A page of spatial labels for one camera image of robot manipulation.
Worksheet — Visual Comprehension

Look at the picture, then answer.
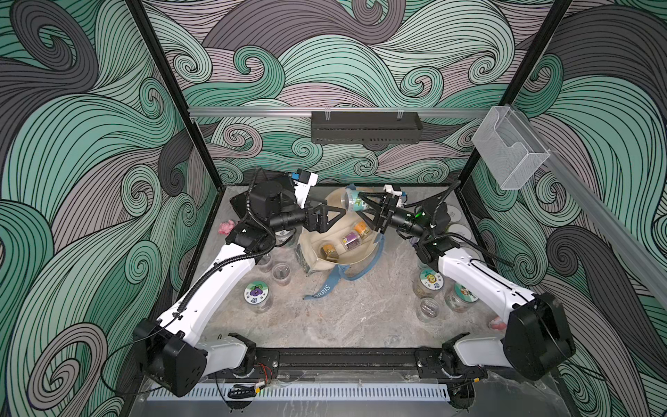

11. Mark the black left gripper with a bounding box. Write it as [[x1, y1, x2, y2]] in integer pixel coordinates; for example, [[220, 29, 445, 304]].
[[265, 197, 341, 236]]

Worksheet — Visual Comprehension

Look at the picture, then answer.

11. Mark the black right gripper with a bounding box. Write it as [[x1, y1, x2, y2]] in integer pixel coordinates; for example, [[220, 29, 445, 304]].
[[357, 195, 430, 243]]

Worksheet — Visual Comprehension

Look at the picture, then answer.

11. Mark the teal bee label jar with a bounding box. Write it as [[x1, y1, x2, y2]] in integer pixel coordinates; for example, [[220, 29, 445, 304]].
[[340, 188, 369, 212]]

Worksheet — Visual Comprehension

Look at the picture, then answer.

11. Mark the beige canvas tote bag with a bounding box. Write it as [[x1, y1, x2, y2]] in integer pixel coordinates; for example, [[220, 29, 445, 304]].
[[295, 185, 386, 301]]

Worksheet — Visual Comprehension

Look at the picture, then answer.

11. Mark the purple white label jar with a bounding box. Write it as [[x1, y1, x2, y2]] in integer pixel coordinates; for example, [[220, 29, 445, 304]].
[[341, 231, 362, 250]]

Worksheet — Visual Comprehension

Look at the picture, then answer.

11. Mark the green label seed jar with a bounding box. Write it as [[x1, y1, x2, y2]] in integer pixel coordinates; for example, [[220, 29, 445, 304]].
[[447, 205, 463, 223]]

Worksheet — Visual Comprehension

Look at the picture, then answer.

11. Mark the clear plastic seed jar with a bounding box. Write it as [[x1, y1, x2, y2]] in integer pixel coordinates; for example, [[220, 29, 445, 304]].
[[271, 262, 291, 287]]

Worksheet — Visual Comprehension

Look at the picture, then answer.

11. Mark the teal sunflower lid jar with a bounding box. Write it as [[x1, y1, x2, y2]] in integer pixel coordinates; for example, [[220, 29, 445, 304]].
[[413, 268, 445, 298]]

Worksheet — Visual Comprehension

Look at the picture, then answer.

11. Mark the purple eggplant label jar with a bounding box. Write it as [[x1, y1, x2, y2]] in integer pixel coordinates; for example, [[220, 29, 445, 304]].
[[243, 281, 273, 314]]

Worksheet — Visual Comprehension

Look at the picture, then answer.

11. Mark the clear teal rim jar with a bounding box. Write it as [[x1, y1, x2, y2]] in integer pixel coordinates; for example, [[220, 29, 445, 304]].
[[445, 283, 479, 313]]

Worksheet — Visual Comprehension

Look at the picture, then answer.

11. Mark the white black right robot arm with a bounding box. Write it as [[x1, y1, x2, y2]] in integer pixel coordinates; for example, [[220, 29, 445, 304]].
[[359, 191, 576, 381]]

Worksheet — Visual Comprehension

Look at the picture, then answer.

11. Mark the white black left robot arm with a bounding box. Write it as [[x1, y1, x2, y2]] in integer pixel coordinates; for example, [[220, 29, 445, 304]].
[[133, 205, 346, 397]]

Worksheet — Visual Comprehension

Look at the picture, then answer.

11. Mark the orange label small jar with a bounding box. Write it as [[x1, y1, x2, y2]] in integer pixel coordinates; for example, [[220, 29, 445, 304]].
[[353, 221, 372, 239]]

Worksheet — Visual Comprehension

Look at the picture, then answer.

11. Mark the pink red small toy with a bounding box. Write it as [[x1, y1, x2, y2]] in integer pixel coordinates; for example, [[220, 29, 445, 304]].
[[488, 317, 507, 331]]

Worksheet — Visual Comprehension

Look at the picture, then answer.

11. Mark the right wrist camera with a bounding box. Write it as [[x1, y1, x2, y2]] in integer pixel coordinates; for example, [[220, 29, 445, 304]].
[[384, 184, 406, 199]]

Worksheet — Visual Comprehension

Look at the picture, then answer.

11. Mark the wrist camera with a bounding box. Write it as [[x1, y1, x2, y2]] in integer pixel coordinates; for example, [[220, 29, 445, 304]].
[[384, 184, 406, 199], [291, 170, 319, 209]]

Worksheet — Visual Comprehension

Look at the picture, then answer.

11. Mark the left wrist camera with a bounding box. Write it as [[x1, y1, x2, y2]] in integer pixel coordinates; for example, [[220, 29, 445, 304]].
[[291, 170, 319, 209]]

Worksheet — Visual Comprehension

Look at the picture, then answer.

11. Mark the black perforated wall shelf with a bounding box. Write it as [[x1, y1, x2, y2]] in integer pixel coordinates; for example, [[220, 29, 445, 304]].
[[310, 112, 424, 147]]

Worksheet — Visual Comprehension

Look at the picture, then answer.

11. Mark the clear acrylic wall box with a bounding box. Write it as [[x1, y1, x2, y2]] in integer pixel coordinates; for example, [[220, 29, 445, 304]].
[[472, 105, 551, 190]]

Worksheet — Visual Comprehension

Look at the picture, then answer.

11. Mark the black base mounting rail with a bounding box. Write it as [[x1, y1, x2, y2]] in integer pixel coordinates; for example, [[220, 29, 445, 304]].
[[140, 346, 553, 381]]

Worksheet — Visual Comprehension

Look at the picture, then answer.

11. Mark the aluminium wall rail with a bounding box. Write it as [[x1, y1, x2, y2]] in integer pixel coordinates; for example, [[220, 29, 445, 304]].
[[188, 106, 490, 119]]

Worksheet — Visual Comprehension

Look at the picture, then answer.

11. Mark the white slotted cable duct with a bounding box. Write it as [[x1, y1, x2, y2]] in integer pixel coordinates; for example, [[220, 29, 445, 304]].
[[147, 382, 451, 402]]

